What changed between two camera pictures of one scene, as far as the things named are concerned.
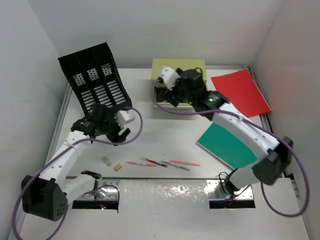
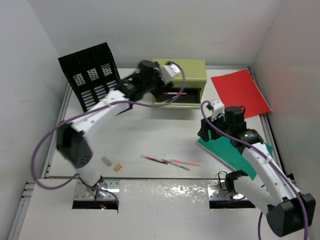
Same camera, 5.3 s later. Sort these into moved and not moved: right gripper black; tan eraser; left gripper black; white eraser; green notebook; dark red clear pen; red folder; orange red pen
Moved: left gripper black; right gripper black; dark red clear pen
Not moved: green notebook; tan eraser; white eraser; orange red pen; red folder
